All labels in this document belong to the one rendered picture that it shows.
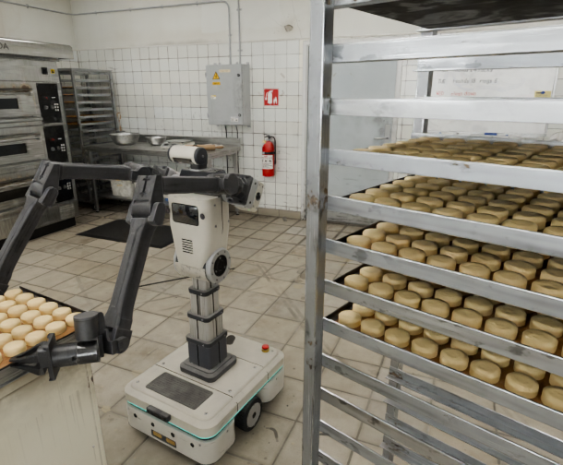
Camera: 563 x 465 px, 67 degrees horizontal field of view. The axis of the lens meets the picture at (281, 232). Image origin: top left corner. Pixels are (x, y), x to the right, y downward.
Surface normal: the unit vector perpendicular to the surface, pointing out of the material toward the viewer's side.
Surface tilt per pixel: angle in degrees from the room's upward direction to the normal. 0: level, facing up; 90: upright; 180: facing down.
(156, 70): 90
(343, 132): 90
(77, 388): 90
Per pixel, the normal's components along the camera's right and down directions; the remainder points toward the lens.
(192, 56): -0.39, 0.29
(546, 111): -0.66, 0.23
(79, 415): 0.87, 0.15
